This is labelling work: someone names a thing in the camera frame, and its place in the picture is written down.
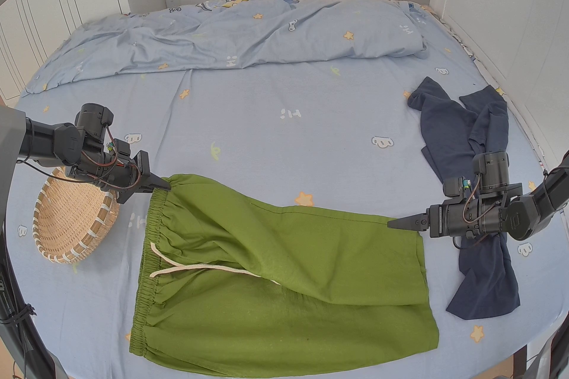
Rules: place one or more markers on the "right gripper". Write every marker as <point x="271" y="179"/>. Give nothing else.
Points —
<point x="453" y="217"/>

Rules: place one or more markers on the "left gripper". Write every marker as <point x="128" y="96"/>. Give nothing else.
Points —
<point x="126" y="175"/>

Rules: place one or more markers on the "green shorts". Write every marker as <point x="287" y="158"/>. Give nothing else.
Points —
<point x="289" y="279"/>

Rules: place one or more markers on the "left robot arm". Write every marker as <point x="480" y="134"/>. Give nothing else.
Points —
<point x="49" y="142"/>

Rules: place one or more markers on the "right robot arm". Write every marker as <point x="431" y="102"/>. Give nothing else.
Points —
<point x="529" y="213"/>

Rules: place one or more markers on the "round woven basket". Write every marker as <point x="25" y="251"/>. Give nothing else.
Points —
<point x="66" y="213"/>

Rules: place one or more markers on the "dark blue garment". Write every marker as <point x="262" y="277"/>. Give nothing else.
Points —
<point x="449" y="133"/>

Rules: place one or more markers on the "bed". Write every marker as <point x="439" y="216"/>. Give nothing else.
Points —
<point x="289" y="137"/>

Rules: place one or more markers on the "pale blue quilt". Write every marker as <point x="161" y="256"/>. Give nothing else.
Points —
<point x="222" y="39"/>

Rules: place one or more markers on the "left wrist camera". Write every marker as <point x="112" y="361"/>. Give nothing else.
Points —
<point x="122" y="148"/>

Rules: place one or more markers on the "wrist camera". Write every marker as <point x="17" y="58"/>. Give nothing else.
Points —
<point x="122" y="148"/>
<point x="454" y="187"/>

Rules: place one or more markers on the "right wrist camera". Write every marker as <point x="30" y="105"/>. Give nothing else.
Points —
<point x="454" y="187"/>

